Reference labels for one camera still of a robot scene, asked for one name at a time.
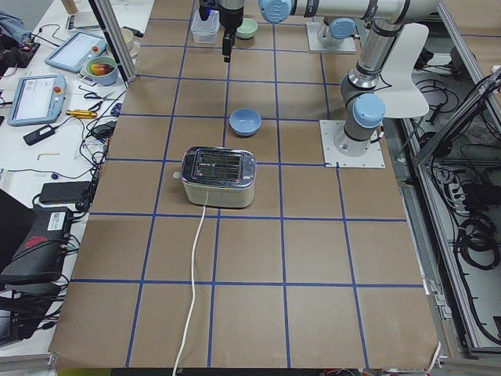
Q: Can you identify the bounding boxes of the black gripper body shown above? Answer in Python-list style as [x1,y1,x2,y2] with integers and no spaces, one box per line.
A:
[218,0,243,28]

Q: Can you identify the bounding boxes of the green bowl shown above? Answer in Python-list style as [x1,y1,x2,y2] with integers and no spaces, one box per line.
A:
[236,17,258,40]

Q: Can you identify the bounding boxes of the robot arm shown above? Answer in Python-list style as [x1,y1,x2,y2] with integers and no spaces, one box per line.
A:
[258,1,438,157]
[319,16,355,45]

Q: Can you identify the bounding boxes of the beige bowl with lemon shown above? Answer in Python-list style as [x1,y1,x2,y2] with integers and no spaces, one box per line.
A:
[121,27,140,58]

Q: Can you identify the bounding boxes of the blue bowl with fruit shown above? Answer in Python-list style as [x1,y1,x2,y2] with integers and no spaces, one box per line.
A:
[85,56,118,86]

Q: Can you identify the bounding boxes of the clear plastic food container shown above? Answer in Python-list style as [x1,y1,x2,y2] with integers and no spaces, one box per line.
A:
[190,9,220,45]

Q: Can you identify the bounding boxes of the cream chrome toaster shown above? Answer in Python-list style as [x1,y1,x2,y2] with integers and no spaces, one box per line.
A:
[173,146,257,208]

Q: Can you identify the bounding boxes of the kitchen scale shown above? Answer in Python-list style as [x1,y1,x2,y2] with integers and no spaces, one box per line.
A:
[66,11,100,32]

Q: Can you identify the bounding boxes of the black scissors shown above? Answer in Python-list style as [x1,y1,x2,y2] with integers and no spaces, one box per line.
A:
[78,85,114,112]

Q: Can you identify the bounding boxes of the far teach pendant tablet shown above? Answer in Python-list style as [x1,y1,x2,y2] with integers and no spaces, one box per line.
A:
[45,32,107,73]

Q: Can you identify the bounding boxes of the teach pendant tablet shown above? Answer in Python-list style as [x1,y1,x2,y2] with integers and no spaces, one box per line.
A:
[45,32,107,73]
[7,74,67,127]

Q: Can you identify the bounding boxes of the white plastic chair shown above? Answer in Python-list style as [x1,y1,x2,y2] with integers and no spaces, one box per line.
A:
[375,23,429,118]

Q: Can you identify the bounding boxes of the near teach pendant tablet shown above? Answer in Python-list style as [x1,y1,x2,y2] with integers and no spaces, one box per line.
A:
[7,74,67,127]

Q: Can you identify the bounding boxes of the black power adapter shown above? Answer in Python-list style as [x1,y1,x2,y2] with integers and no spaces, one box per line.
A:
[23,125,56,146]

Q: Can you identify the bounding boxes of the metal allen key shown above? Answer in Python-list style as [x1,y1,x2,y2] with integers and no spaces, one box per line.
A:
[37,153,59,161]

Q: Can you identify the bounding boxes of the black power brick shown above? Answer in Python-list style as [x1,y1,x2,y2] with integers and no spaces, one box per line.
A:
[38,181,90,204]

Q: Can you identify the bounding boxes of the black computer box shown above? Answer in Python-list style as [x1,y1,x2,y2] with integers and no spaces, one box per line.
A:
[1,205,73,284]

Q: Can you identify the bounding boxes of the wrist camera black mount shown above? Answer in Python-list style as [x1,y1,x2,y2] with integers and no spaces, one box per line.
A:
[199,0,218,21]

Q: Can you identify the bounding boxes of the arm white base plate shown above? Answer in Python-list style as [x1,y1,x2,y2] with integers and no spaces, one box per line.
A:
[307,22,356,55]
[319,120,385,168]

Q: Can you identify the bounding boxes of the aluminium frame post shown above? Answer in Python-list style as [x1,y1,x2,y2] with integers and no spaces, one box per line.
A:
[88,0,137,83]

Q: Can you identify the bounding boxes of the yellow handled screwdriver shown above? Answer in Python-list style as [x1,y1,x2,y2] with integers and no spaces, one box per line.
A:
[66,110,98,119]

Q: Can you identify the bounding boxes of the white toaster power cord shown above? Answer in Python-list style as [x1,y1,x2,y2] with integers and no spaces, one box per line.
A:
[171,204,207,376]

